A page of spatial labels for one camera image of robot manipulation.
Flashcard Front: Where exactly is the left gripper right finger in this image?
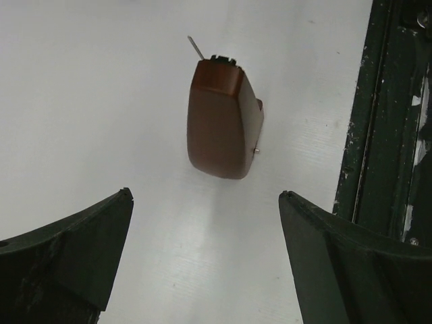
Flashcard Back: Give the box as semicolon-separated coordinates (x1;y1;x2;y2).
279;191;431;323

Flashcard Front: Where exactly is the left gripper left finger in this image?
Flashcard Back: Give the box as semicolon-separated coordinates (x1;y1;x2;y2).
1;188;134;323

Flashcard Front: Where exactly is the brown wooden metronome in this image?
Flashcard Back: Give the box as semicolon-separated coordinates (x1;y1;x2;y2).
186;36;265;180

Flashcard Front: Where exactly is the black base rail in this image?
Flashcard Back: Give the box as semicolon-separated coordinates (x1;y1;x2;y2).
333;1;431;240

